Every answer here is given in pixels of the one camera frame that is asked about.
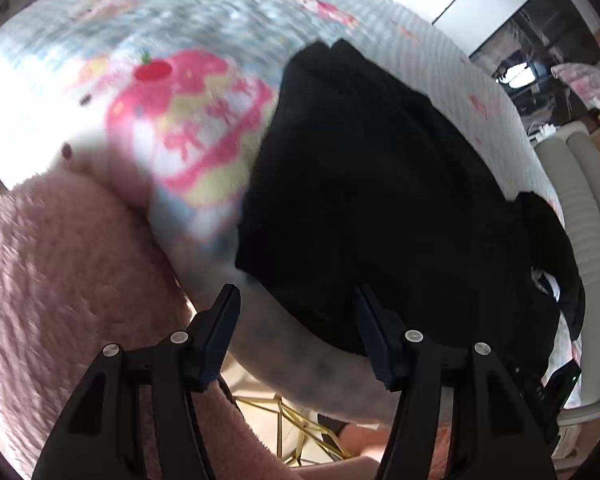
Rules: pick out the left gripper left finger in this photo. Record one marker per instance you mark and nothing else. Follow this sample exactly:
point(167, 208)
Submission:
point(97, 435)

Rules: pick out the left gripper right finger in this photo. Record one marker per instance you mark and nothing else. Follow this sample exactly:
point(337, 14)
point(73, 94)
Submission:
point(494, 434)

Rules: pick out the black zip jacket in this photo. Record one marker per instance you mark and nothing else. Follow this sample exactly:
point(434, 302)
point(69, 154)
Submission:
point(362, 186)

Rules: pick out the white and blue garment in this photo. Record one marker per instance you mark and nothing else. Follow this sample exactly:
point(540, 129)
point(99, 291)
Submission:
point(545, 288)

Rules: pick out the black garment pile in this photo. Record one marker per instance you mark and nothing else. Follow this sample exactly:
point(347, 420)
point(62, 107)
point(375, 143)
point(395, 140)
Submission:
point(541, 242)

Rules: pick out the white padded headboard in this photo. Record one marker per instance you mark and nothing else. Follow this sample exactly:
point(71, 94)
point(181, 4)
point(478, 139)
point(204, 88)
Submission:
point(572, 162)

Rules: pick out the dark cluttered shelf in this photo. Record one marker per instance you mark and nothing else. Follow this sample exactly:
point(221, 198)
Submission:
point(520, 56)

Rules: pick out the checkered cartoon bed quilt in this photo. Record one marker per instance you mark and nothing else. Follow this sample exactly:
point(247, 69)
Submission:
point(166, 101)

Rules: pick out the gold wire rack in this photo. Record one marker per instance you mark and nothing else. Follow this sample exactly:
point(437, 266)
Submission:
point(293, 434)

